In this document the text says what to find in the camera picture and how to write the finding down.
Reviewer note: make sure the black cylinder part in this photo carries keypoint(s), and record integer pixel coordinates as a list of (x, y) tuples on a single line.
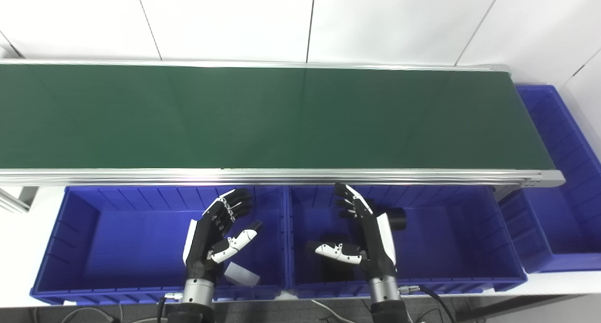
[(398, 218)]

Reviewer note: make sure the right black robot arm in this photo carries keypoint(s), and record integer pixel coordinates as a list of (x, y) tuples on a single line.
[(386, 299)]

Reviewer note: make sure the large blue plastic bin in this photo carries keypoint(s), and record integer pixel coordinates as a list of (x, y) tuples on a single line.
[(131, 238), (446, 248), (563, 210)]

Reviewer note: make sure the black block part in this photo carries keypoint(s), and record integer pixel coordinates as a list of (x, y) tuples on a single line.
[(335, 269)]

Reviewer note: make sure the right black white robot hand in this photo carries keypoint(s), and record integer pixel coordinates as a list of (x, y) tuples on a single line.
[(375, 238)]

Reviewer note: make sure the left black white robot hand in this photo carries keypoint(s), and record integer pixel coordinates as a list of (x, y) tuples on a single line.
[(206, 234)]

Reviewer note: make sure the green conveyor belt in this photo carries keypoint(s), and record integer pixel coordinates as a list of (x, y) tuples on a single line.
[(281, 176), (281, 116)]

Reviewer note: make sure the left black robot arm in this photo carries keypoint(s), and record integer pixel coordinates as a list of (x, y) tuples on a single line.
[(195, 297)]

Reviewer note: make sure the white block part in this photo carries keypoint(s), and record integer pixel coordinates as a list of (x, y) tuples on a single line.
[(242, 273)]

